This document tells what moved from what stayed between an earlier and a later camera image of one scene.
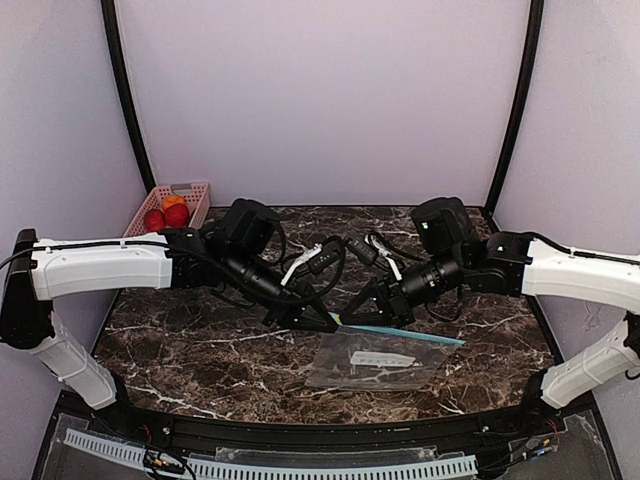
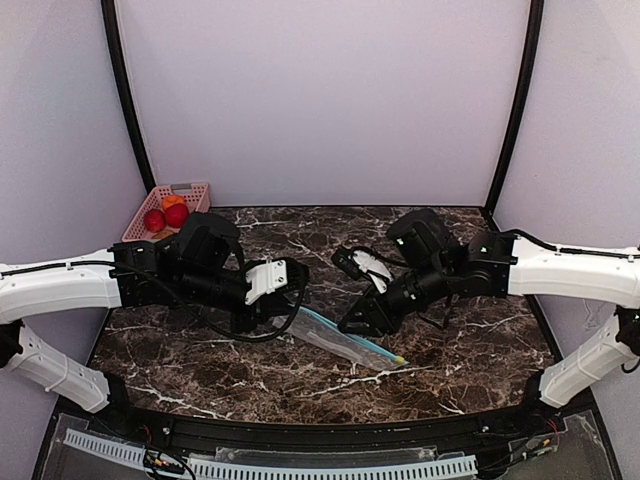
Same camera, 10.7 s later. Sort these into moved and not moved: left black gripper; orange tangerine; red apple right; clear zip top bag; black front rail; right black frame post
Moved: left black gripper; clear zip top bag
Not moved: right black frame post; orange tangerine; red apple right; black front rail
